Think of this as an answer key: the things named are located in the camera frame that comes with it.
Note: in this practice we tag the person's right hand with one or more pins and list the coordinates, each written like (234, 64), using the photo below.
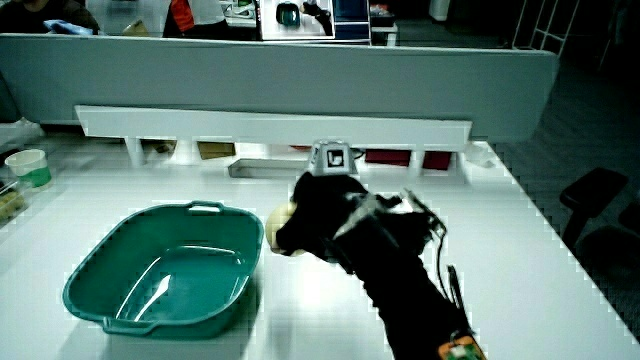
(330, 215)

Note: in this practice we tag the yellow-green pear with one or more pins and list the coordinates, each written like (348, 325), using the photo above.
(278, 220)

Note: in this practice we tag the grey desk partition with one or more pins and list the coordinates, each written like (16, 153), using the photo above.
(280, 75)

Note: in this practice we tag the white desk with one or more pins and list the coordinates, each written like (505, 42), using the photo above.
(505, 250)

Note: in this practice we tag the grey metal tray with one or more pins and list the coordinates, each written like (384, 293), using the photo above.
(265, 169)

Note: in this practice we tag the white desktop shelf riser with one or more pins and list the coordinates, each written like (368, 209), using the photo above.
(280, 127)

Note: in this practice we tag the green plastic basin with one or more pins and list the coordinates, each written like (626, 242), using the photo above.
(175, 280)

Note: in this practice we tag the orange sensor module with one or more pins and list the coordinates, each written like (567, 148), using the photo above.
(462, 350)

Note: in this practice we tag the blue cabinet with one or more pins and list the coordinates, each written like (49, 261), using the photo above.
(352, 20)

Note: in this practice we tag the computer monitor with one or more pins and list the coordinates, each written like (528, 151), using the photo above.
(295, 19)

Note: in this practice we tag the black office chair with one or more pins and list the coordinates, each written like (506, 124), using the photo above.
(595, 187)

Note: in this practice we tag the white metal rack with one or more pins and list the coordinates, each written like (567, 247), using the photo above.
(547, 25)

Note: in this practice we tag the white and green cup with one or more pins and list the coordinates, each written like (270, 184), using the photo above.
(31, 167)

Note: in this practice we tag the clear plastic food container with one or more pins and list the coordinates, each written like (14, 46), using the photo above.
(10, 202)

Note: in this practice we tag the blue cloth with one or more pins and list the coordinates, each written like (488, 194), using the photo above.
(67, 27)

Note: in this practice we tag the white plastic bag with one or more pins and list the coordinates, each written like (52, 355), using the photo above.
(17, 132)

